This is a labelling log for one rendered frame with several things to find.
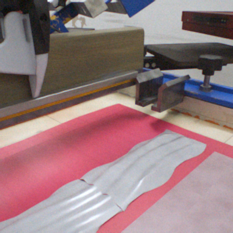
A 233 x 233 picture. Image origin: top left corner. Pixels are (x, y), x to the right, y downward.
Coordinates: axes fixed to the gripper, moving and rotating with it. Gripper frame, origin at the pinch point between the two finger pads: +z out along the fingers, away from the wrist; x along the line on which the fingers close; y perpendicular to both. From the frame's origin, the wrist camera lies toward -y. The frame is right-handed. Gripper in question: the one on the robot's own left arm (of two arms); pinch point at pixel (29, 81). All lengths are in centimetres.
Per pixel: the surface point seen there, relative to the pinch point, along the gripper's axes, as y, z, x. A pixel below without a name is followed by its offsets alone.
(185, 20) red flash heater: -106, 0, -39
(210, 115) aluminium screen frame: -25.2, 8.7, 12.7
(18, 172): 4.5, 9.8, 2.8
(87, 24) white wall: -200, 18, -227
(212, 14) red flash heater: -95, -4, -22
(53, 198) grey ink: 4.2, 9.4, 9.9
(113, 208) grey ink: 0.8, 9.5, 15.1
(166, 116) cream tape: -21.9, 9.9, 6.2
